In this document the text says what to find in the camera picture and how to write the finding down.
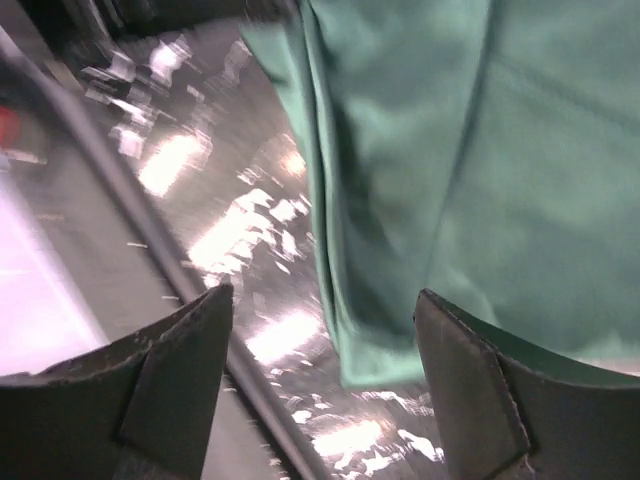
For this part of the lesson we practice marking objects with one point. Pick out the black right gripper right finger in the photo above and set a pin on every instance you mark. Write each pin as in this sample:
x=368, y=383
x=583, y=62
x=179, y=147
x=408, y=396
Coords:
x=508, y=409

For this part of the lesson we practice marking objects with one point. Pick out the black marble pattern mat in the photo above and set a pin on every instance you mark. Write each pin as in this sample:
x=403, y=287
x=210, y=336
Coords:
x=202, y=129

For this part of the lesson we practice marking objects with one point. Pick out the dark green cloth napkin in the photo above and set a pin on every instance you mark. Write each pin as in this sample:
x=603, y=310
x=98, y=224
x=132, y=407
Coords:
x=486, y=150

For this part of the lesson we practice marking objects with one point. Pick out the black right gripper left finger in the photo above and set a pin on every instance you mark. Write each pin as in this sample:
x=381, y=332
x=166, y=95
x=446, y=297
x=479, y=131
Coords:
x=139, y=408

